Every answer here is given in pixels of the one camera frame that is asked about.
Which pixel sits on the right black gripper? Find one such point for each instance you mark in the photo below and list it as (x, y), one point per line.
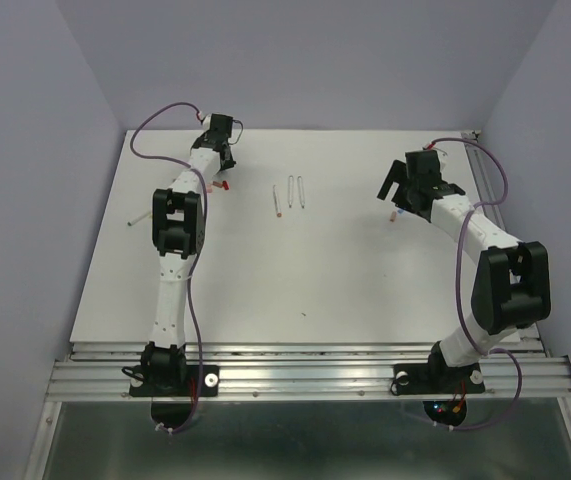
(397, 173)

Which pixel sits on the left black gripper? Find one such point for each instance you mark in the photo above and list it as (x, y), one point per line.
(228, 164)

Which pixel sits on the peach orange marker pen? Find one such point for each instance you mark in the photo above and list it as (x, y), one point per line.
(277, 203)

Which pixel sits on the blue marker pen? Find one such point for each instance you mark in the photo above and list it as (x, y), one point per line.
(290, 191)

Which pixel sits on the green marker pen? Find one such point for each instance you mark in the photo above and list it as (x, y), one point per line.
(301, 192)

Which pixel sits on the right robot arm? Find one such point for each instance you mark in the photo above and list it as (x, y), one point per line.
(454, 351)

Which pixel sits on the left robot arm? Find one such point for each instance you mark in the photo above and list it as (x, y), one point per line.
(178, 233)

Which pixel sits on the red marker pen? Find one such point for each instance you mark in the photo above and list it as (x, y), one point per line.
(223, 185)

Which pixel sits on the long white green-tip pen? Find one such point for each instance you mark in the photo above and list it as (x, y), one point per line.
(139, 218)

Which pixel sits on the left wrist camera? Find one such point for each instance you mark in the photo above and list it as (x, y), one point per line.
(205, 120)

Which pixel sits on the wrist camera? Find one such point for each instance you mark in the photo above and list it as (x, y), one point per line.
(442, 154)
(205, 120)

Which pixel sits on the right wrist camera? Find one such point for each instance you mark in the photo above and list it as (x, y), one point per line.
(442, 154)

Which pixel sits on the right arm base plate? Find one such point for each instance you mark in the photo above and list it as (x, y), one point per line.
(418, 379)

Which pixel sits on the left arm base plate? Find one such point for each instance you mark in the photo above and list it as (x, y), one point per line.
(187, 388)

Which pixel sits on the aluminium front rail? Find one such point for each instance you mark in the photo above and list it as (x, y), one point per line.
(302, 372)

